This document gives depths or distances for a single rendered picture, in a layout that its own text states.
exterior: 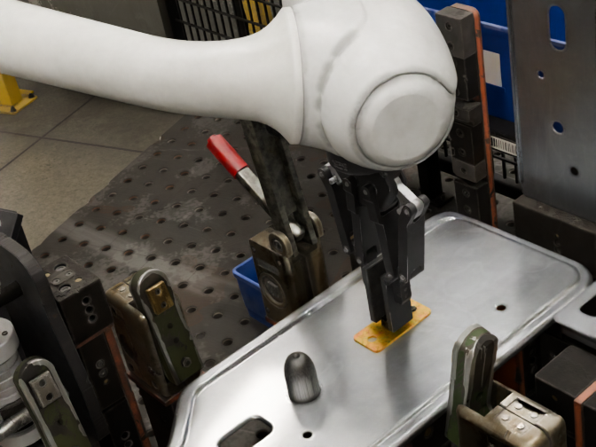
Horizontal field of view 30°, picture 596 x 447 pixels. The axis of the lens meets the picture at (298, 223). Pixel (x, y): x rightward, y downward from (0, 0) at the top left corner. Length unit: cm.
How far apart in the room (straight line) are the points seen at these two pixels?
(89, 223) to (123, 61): 123
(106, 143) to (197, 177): 178
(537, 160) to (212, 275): 70
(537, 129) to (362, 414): 40
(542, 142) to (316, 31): 54
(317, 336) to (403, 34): 47
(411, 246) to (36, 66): 39
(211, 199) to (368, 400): 99
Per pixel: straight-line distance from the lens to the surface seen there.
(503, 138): 141
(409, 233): 104
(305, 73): 79
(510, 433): 98
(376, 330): 116
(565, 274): 122
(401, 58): 76
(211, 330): 171
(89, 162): 377
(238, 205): 198
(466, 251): 126
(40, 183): 374
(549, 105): 125
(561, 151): 127
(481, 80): 138
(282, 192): 120
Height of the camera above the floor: 174
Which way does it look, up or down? 33 degrees down
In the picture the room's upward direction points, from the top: 12 degrees counter-clockwise
